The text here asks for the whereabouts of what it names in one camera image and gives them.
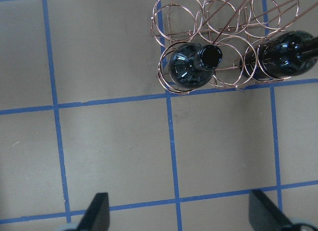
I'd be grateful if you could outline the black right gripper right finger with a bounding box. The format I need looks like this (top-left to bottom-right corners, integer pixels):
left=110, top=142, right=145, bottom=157
left=248, top=190, right=293, bottom=231

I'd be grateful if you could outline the copper wire wine basket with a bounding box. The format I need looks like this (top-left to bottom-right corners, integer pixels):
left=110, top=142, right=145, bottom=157
left=151, top=0, right=318, bottom=95

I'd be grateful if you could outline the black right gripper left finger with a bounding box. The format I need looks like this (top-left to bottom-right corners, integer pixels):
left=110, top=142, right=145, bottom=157
left=77, top=192, right=110, bottom=231

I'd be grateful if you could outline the dark wine bottle in basket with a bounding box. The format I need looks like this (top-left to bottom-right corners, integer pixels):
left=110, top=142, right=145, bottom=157
left=167, top=43, right=223, bottom=89

